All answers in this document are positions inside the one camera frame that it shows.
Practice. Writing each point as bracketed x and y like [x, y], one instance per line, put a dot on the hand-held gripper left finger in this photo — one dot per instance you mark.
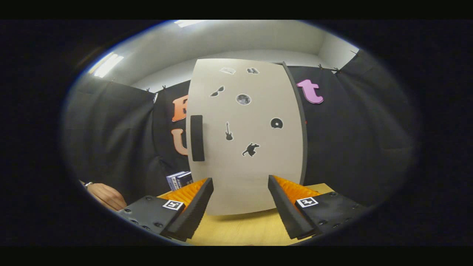
[192, 210]

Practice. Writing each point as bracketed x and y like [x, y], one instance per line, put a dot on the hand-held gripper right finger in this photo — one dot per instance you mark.
[288, 210]

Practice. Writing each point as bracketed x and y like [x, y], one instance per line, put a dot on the white cabinet door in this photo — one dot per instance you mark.
[240, 181]

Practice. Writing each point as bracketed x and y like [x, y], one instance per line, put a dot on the stack of dark books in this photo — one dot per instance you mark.
[179, 180]

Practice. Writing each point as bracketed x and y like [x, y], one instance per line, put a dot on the black backdrop cloth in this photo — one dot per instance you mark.
[351, 140]

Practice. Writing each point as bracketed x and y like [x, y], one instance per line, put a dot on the narrow ceiling light panel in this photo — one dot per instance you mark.
[107, 65]

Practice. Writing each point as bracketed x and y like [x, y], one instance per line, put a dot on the wide ceiling light panel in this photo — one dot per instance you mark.
[188, 23]

